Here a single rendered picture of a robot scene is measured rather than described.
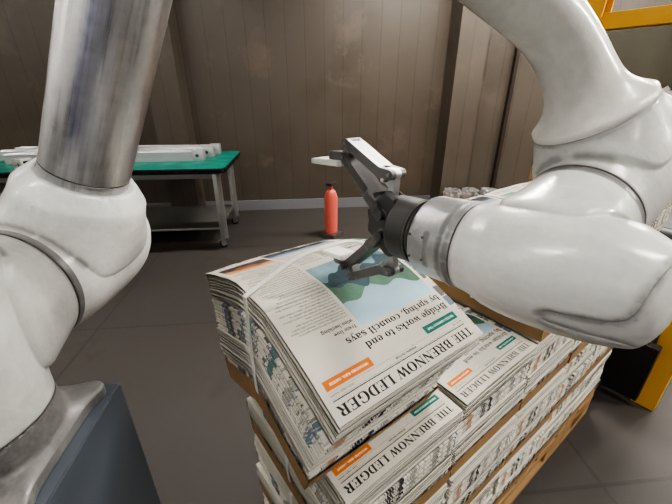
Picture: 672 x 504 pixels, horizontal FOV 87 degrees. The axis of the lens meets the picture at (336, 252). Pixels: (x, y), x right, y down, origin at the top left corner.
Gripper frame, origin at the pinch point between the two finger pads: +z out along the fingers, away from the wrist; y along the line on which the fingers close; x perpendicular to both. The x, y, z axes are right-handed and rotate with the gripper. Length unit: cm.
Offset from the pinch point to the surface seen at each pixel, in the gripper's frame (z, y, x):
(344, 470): -12.2, 39.6, -7.4
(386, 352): -16.8, 16.7, -2.9
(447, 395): -11.6, 40.9, 19.6
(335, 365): -15.3, 15.9, -10.3
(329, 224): 231, 87, 163
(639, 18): 12, -43, 160
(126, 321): 198, 106, -24
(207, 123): 374, -11, 106
